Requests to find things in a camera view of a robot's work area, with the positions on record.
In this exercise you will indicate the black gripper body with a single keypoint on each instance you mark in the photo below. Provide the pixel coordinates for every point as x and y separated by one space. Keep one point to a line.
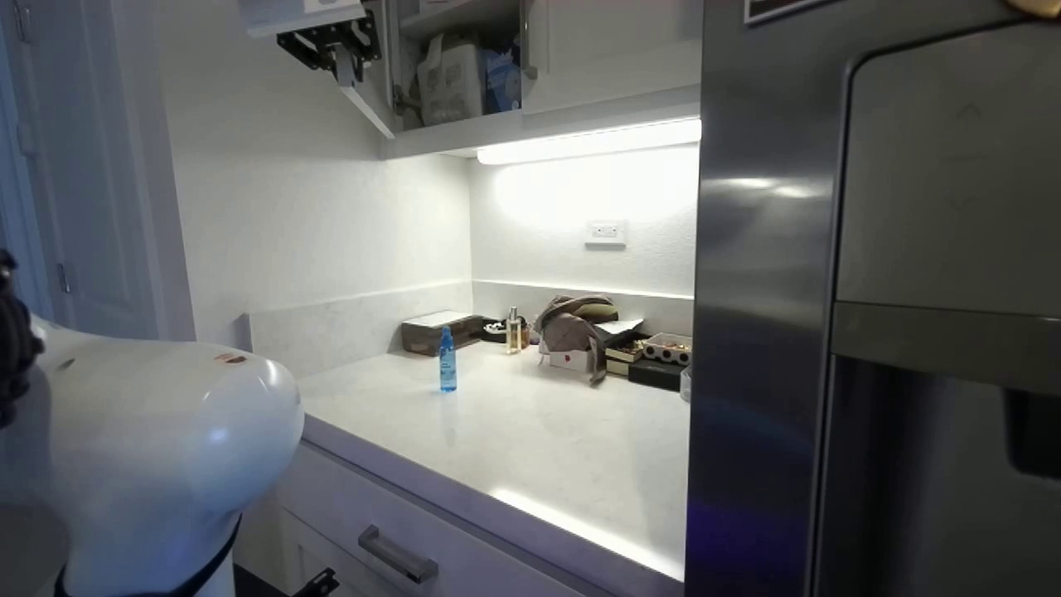
326 46

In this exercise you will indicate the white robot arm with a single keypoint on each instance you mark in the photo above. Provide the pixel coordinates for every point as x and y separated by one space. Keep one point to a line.
136 435

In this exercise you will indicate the printed paper bag in cabinet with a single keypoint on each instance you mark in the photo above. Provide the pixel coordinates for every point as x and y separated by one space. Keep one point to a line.
450 81

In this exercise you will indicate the blue package in cabinet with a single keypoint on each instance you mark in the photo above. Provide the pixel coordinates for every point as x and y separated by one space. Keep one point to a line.
503 81

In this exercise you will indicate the brown box white lid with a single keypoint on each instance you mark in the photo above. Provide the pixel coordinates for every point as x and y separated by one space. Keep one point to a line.
422 334

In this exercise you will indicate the blue plastic bottle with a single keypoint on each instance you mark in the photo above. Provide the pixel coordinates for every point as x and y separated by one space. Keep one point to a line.
446 364

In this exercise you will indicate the crumpled brown paper bag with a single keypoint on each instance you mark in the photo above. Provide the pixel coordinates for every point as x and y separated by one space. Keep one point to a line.
571 324

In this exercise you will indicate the dark egg carton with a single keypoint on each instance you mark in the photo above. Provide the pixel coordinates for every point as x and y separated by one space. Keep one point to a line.
662 364

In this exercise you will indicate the stainless steel refrigerator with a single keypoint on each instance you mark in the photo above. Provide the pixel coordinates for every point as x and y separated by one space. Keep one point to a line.
876 311

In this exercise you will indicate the white wall outlet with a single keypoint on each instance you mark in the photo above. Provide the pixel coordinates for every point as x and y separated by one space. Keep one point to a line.
605 232

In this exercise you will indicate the white drawer with handle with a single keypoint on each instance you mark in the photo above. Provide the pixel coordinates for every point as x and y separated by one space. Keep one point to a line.
387 546

